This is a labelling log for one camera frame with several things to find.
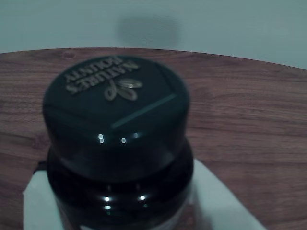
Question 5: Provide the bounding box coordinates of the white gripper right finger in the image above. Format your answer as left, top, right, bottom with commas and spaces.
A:
191, 159, 268, 230

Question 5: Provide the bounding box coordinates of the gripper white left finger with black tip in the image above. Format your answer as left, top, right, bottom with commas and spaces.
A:
23, 160, 63, 230

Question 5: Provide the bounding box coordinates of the green-capped dark pill bottle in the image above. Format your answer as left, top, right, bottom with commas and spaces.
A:
42, 55, 194, 230

